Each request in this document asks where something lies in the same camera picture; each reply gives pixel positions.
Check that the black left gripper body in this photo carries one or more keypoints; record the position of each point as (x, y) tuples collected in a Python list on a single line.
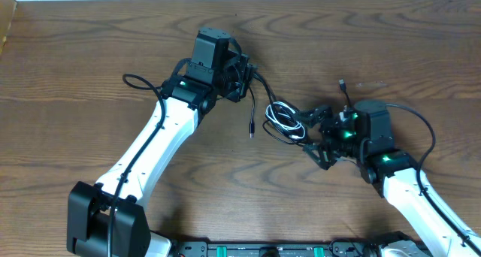
[(243, 77)]

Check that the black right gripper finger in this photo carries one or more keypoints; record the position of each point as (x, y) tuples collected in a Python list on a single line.
[(310, 118), (316, 154)]

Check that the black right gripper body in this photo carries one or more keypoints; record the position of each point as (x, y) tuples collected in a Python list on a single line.
[(325, 135)]

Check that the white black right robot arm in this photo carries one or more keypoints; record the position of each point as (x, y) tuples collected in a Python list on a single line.
[(364, 132)]

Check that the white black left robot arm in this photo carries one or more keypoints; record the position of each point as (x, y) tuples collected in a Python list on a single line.
[(108, 218)]

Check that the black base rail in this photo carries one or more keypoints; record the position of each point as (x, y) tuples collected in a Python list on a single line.
[(391, 244)]

